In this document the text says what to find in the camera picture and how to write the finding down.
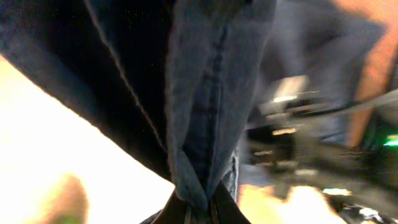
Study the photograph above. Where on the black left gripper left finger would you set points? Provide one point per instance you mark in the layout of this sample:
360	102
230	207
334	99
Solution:
173	212

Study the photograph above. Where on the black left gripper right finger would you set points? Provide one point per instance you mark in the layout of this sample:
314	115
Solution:
224	209

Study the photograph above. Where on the dark blue denim shorts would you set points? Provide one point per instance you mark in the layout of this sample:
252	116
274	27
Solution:
171	82

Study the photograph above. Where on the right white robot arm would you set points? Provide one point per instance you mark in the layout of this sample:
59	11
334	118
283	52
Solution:
284	135

